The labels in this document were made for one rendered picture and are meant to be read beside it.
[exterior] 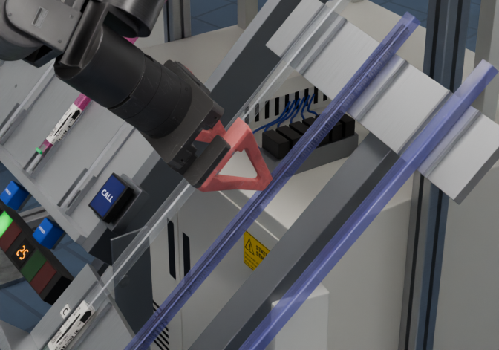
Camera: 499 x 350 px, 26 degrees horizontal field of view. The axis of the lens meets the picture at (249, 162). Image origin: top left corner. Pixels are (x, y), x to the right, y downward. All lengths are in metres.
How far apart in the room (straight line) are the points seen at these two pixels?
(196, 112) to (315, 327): 0.28
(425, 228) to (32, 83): 0.61
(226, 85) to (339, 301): 0.45
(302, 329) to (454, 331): 0.81
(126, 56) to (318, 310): 0.34
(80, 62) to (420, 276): 0.90
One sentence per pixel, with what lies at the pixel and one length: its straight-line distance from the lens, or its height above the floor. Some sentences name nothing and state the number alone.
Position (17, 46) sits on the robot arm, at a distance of 0.85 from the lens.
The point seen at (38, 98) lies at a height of 0.78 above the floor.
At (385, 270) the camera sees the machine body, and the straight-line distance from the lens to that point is 1.65.
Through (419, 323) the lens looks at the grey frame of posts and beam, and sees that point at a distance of 1.71.
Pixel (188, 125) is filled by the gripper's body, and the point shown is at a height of 1.04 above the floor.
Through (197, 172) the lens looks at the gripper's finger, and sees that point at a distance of 0.90.
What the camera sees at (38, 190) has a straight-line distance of 1.42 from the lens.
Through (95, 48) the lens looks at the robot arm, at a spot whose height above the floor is 1.12.
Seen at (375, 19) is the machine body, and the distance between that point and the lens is 2.22.
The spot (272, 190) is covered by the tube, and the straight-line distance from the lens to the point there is 1.00.
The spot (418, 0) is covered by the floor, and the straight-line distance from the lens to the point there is 4.05.
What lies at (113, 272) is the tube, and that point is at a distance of 1.11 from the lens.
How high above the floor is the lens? 1.46
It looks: 30 degrees down
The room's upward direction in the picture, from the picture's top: straight up
